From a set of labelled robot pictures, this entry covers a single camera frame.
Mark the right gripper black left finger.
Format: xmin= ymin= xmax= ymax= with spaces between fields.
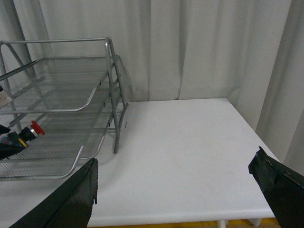
xmin=11 ymin=158 xmax=98 ymax=228

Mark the grey metal mesh rack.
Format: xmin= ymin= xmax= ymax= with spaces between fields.
xmin=0 ymin=37 xmax=128 ymax=181

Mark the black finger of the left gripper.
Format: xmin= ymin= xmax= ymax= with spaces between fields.
xmin=0 ymin=124 xmax=10 ymax=134
xmin=0 ymin=143 xmax=24 ymax=160

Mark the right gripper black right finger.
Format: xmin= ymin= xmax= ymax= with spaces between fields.
xmin=248 ymin=147 xmax=304 ymax=228

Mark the red emergency stop button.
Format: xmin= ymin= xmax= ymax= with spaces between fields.
xmin=0 ymin=121 xmax=45 ymax=149

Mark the white curtain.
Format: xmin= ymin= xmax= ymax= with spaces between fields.
xmin=0 ymin=0 xmax=304 ymax=171

